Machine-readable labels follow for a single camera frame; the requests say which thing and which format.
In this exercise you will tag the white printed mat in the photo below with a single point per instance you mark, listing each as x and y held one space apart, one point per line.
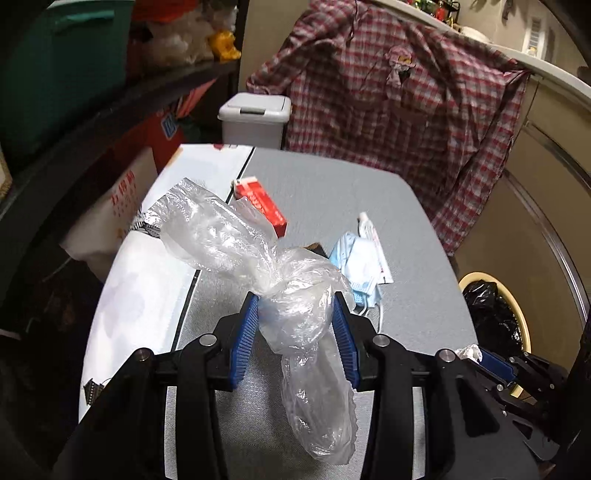
147 295

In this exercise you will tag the black shelf rack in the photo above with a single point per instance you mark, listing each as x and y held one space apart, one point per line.
92 129

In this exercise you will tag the grey lidded bin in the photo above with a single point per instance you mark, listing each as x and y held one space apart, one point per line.
251 120

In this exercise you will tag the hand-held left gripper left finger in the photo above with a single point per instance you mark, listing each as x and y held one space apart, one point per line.
244 332

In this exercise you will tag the yellow round bin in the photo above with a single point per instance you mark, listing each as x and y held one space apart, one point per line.
524 323

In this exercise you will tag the black bin liner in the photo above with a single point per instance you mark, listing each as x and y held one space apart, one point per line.
489 314

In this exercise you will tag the blue face mask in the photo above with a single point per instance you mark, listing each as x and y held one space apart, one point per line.
360 258

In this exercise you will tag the white tube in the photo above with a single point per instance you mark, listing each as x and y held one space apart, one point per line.
376 244

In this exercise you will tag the red plaid shirt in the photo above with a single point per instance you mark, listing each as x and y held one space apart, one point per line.
369 92

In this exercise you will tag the white tissue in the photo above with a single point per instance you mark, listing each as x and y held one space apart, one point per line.
468 353

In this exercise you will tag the black spice rack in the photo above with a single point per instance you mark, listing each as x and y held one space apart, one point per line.
434 9

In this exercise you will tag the clear plastic bag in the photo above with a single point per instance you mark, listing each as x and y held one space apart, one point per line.
295 295

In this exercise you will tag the teal plastic container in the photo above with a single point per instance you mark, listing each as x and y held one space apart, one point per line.
60 78

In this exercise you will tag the orange carton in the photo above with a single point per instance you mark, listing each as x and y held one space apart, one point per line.
152 134

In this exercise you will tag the white plastic bags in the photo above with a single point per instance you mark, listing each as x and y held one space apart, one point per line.
175 41

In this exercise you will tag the beige kitchen cabinet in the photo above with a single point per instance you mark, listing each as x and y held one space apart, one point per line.
531 207

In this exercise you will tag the small red box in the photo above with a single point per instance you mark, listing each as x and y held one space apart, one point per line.
265 203

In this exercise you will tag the white sack with red print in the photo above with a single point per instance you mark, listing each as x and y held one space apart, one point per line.
111 221

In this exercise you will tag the yellow figurine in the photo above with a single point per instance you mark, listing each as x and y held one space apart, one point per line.
224 46

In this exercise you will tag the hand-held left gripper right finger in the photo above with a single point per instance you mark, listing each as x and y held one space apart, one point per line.
344 332

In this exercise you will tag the black white patterned wrapper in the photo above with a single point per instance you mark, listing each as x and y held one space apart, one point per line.
147 225

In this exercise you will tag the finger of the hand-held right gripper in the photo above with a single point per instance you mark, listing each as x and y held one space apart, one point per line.
540 374
498 367

